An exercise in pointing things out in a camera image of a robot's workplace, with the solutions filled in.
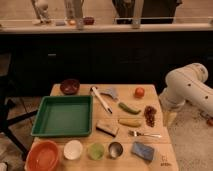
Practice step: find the blue sponge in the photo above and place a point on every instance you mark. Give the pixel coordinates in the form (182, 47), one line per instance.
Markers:
(143, 151)

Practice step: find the red bowl on counter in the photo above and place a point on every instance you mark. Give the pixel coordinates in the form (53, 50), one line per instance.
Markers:
(88, 20)

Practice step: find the silver metal cup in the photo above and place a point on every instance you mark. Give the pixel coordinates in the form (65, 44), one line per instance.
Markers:
(115, 150)

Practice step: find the orange tomato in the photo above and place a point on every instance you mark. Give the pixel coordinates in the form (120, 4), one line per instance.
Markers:
(139, 92)

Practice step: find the silver fork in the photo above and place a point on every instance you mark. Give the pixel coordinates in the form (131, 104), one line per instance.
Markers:
(136, 134)

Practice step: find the orange plastic bowl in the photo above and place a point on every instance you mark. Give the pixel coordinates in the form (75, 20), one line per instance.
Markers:
(43, 156)

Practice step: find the dark red bowl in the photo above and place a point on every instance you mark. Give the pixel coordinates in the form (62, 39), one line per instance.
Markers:
(69, 86)

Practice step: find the green plastic tray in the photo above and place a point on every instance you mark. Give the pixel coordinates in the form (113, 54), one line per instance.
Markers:
(64, 116)

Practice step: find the green small cup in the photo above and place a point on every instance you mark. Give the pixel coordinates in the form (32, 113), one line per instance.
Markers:
(96, 151)

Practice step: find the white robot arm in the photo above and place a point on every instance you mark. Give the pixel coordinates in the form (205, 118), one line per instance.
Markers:
(187, 84)

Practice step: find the purple grape bunch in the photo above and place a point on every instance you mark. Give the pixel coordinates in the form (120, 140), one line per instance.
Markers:
(149, 114)

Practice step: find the green chili pepper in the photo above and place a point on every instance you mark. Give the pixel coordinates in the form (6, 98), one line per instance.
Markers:
(127, 109)

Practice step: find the brown wooden block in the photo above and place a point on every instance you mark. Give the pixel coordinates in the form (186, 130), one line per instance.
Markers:
(107, 128)

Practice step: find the dark long counter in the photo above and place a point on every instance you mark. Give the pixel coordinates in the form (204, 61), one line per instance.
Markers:
(106, 54)

